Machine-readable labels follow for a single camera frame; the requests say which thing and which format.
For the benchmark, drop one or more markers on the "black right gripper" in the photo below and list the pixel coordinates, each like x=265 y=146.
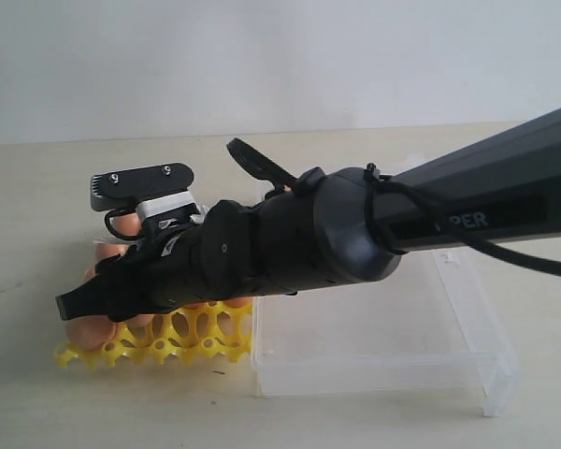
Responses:
x=152 y=278

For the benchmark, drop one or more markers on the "brown egg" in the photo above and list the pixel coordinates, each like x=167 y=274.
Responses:
x=139 y=320
x=127 y=225
x=238 y=302
x=90 y=273
x=91 y=332
x=107 y=250
x=197 y=306

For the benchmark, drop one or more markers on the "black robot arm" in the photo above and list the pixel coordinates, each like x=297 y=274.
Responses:
x=319 y=230

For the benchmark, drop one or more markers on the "yellow plastic egg tray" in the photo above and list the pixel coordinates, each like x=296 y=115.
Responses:
x=186 y=335

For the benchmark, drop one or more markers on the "clear plastic box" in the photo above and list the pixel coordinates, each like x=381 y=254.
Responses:
x=428 y=325

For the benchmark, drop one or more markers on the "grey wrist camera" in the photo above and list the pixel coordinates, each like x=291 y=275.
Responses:
x=147 y=191

